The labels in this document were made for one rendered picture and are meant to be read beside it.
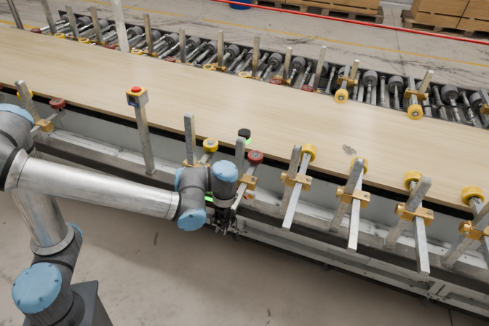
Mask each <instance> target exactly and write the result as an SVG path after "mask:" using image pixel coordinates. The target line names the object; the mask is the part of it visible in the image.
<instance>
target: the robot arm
mask: <svg viewBox="0 0 489 326"><path fill-rule="evenodd" d="M33 125H34V120H33V117H32V116H31V115H30V114H29V113H28V112H27V111H26V110H25V109H22V108H20V107H19V106H15V105H12V104H6V103H1V104H0V191H4V192H9V194H10V196H11V197H12V200H13V201H14V203H15V205H16V207H17V209H18V211H19V213H20V215H21V217H22V219H23V220H24V222H25V224H26V226H27V228H28V230H29V232H30V234H31V239H30V248H31V250H32V252H33V254H34V257H33V261H32V263H31V266H30V268H26V269H25V270H24V271H22V272H21V273H20V274H19V276H18V277H17V279H16V280H15V282H14V284H13V287H12V299H13V301H14V302H15V305H16V307H17V308H18V309H19V310H21V311H22V312H23V314H24V315H25V316H26V317H27V318H28V319H29V321H30V326H79V325H80V323H81V321H82V319H83V317H84V313H85V303H84V300H83V298H82V297H81V296H80V294H78V293H77V292H75V291H73V290H70V288H69V286H70V283H71V278H72V276H73V271H74V268H75V265H76V261H77V258H78V255H79V251H80V248H81V245H82V241H83V233H82V230H81V229H80V228H79V227H78V226H77V225H75V224H73V223H72V224H70V223H69V222H66V221H64V220H63V216H62V215H61V212H60V209H59V207H58V205H57V202H56V199H55V196H59V197H62V198H66V199H73V200H77V201H81V202H87V203H91V204H98V205H102V206H105V207H112V208H116V209H120V210H126V211H130V212H136V213H140V214H144V215H150V216H154V217H158V218H165V219H168V220H171V221H175V222H177V226H178V228H180V229H182V230H184V231H194V230H197V229H198V228H201V227H202V226H203V225H204V224H205V222H206V214H207V211H206V204H205V192H212V201H213V203H214V204H215V205H216V206H215V210H214V212H213V213H212V215H211V217H210V225H212V223H213V224H215V225H217V227H216V230H215V232H217V231H218V230H219V229H221V231H222V232H224V235H225V234H226V232H227V231H228V230H229V229H230V228H231V226H232V225H233V224H234V222H235V220H236V214H234V212H235V210H234V209H233V208H232V207H231V206H232V205H233V204H234V203H235V201H236V199H237V197H238V193H237V192H236V187H237V179H238V170H237V168H236V166H235V164H233V163H232V162H229V161H226V160H221V161H218V162H216V163H214V165H213V166H212V167H184V168H179V169H177V170H176V173H175V192H173V191H168V190H164V189H161V188H155V187H152V186H147V185H143V184H140V183H135V182H132V181H128V180H123V179H120V178H114V177H111V176H107V175H102V174H99V173H96V172H90V171H87V170H82V169H79V168H75V167H69V166H66V165H63V164H58V163H54V162H49V161H46V160H43V159H40V158H39V155H38V154H37V151H36V148H35V143H34V141H33V138H32V135H31V130H32V129H33ZM213 216H214V217H213ZM211 219H212V222H211ZM213 219H214V221H213Z"/></svg>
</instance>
